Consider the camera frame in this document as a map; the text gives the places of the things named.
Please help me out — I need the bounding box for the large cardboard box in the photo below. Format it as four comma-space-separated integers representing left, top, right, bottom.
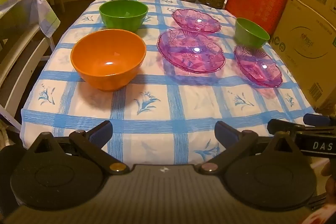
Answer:
268, 0, 336, 111

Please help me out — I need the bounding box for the orange bowl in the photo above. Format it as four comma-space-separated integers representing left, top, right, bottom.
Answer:
70, 29, 147, 92

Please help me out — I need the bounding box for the small green bowl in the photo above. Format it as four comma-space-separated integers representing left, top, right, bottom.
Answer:
234, 17, 271, 49

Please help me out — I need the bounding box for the large green bowl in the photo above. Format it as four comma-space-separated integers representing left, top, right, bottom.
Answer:
99, 0, 149, 32

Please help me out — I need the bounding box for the pink glass plate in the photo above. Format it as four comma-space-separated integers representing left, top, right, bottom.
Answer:
234, 45, 283, 88
171, 9, 222, 33
157, 28, 227, 73

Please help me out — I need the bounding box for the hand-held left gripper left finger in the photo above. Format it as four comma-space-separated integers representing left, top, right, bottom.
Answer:
34, 120, 129, 174

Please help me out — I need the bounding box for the blue checked tablecloth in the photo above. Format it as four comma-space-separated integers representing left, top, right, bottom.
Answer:
21, 0, 323, 165

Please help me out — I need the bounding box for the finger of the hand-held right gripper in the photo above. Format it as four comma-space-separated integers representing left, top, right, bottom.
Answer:
267, 119, 298, 136
303, 113, 333, 127

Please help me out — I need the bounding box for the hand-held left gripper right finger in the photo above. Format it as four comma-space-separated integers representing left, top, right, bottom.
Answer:
199, 121, 301, 174

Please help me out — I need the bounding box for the person's right hand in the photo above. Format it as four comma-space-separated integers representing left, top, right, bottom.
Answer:
321, 161, 336, 203

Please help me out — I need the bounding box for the white wooden chair frame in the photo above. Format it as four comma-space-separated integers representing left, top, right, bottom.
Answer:
0, 27, 55, 132

